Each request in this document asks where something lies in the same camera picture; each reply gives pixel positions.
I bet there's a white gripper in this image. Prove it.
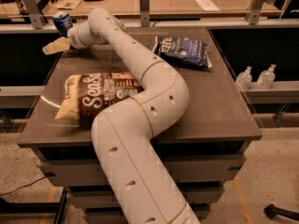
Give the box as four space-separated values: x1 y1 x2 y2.
42 21 98 55

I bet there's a blue pepsi can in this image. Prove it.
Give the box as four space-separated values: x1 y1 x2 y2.
52 11 73 37

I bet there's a brown chip bag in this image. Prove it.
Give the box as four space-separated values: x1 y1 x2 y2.
55 71 143 120

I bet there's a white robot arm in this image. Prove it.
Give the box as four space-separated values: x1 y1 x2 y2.
43 8 201 224

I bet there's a blue chip bag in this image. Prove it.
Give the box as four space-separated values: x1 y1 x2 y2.
152 35 212 68

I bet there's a small paper packet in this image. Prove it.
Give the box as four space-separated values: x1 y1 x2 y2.
55 0 81 10

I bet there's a wooden desk background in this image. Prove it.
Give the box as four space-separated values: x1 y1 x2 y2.
47 0 252 19

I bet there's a white envelope paper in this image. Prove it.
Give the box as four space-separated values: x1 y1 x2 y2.
195 0 220 12

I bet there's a grey drawer cabinet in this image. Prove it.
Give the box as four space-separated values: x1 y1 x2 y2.
20 27 261 224

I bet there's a clear bottle left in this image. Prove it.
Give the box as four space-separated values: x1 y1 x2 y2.
235 66 252 91

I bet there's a clear bottle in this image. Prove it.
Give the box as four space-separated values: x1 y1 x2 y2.
257 64 276 89
235 66 252 91

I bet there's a clear bottle right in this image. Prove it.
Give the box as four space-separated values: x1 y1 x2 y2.
257 64 276 89

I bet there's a black chair base leg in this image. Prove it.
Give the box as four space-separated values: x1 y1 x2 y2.
263 204 299 221

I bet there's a grey metal bracket left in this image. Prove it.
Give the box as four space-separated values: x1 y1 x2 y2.
22 0 44 29

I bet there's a grey metal bracket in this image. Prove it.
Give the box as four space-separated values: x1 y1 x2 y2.
139 0 150 27
245 0 266 25
22 0 44 29

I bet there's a grey metal bracket middle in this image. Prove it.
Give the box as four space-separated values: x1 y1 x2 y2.
139 0 150 27

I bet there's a grey metal bracket right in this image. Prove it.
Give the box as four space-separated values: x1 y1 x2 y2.
245 0 266 25

